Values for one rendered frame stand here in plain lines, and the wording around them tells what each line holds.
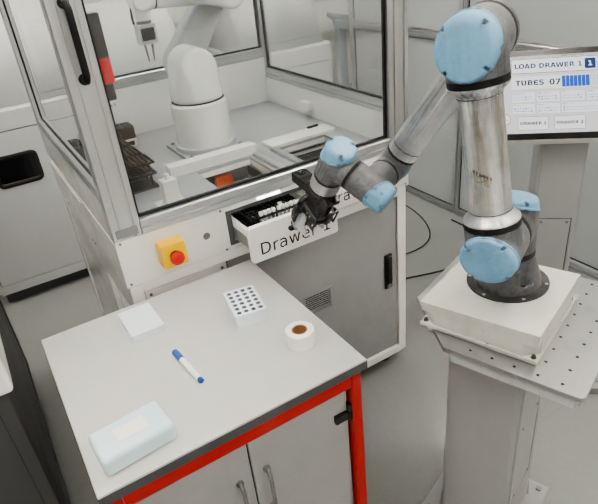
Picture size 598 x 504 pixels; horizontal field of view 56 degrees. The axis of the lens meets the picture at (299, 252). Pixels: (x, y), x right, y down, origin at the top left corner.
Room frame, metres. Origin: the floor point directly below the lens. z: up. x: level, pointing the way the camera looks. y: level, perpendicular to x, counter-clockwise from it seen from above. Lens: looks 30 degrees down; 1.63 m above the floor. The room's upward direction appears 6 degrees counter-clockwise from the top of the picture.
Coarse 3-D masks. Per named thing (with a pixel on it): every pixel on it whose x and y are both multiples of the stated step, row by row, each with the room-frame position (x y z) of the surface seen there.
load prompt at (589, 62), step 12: (516, 60) 1.90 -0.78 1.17; (528, 60) 1.89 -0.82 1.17; (540, 60) 1.88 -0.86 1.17; (552, 60) 1.87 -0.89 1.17; (564, 60) 1.86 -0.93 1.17; (576, 60) 1.85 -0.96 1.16; (588, 60) 1.84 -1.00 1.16; (516, 72) 1.87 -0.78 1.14; (528, 72) 1.86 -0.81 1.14; (540, 72) 1.85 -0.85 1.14
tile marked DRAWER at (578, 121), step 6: (582, 114) 1.73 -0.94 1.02; (558, 120) 1.74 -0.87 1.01; (564, 120) 1.73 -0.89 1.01; (570, 120) 1.73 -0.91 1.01; (576, 120) 1.72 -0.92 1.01; (582, 120) 1.72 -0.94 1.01; (558, 126) 1.73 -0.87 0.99; (564, 126) 1.72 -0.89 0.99; (570, 126) 1.72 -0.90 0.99; (576, 126) 1.71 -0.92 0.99; (582, 126) 1.71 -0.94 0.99
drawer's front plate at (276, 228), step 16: (256, 224) 1.40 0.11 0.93; (272, 224) 1.40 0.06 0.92; (288, 224) 1.43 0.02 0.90; (336, 224) 1.51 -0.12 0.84; (256, 240) 1.38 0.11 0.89; (272, 240) 1.40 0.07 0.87; (288, 240) 1.43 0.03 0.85; (304, 240) 1.45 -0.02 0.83; (256, 256) 1.37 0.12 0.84; (272, 256) 1.40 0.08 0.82
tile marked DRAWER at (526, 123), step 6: (522, 120) 1.77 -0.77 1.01; (528, 120) 1.76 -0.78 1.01; (534, 120) 1.76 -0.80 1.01; (540, 120) 1.75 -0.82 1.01; (546, 120) 1.75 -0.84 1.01; (522, 126) 1.75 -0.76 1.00; (528, 126) 1.75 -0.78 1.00; (534, 126) 1.74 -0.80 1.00; (540, 126) 1.74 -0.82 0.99; (546, 126) 1.73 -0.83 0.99
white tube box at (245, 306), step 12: (240, 288) 1.29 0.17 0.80; (252, 288) 1.28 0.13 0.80; (228, 300) 1.23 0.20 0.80; (240, 300) 1.24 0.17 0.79; (252, 300) 1.22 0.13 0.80; (240, 312) 1.18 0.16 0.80; (252, 312) 1.17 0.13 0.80; (264, 312) 1.18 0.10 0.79; (240, 324) 1.16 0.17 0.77; (252, 324) 1.17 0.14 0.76
